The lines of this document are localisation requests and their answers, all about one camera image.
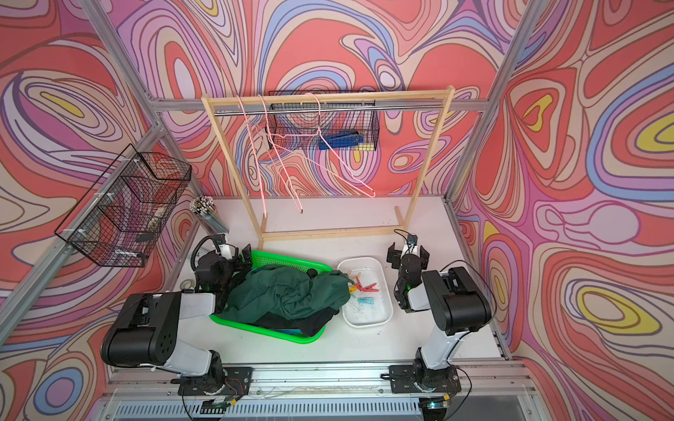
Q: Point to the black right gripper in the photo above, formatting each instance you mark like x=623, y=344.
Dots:
x=394, y=257

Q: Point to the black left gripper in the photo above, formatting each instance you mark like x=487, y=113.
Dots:
x=239, y=267

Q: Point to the red plastic clothespin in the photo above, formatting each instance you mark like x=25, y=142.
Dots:
x=370, y=288

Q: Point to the dark green t-shirt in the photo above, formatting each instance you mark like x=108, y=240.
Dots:
x=285, y=292

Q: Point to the pink hanger of green shirt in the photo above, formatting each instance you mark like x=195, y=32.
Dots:
x=337, y=163

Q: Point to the pink hanger of black shirt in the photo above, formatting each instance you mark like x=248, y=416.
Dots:
x=287, y=179

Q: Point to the black t-shirt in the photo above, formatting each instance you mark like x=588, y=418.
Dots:
x=308, y=326

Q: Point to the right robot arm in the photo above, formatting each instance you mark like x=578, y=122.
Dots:
x=458, y=308

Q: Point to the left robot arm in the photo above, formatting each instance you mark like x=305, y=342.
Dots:
x=145, y=333

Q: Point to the green plastic basket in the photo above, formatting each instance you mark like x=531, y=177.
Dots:
x=260, y=259

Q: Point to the white plastic tray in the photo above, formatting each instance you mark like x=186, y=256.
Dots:
x=369, y=271

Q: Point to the clear pencil cup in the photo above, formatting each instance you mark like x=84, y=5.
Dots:
x=205, y=210

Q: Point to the blue item in basket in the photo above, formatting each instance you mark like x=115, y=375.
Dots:
x=340, y=140

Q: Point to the metal hanging rod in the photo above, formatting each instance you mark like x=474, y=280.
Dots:
x=302, y=108

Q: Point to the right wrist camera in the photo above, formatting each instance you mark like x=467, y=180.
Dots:
x=411, y=244

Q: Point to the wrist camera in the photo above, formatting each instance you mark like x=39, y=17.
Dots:
x=411, y=244
x=222, y=248

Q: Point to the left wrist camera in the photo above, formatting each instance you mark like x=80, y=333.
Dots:
x=222, y=248

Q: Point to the black wire basket left wall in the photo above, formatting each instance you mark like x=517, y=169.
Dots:
x=119, y=220

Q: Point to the black wire basket wall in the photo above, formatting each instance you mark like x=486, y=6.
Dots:
x=119, y=220
x=303, y=131

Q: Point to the black wire basket back wall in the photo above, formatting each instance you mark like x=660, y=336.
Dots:
x=303, y=131

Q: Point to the wooden clothes rack frame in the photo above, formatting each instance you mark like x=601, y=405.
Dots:
x=268, y=169

